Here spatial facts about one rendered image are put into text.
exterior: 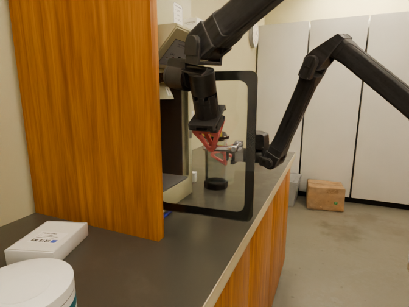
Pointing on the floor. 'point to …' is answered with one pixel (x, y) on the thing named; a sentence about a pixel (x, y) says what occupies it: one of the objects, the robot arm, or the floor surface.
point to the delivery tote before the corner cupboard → (293, 187)
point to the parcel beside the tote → (325, 195)
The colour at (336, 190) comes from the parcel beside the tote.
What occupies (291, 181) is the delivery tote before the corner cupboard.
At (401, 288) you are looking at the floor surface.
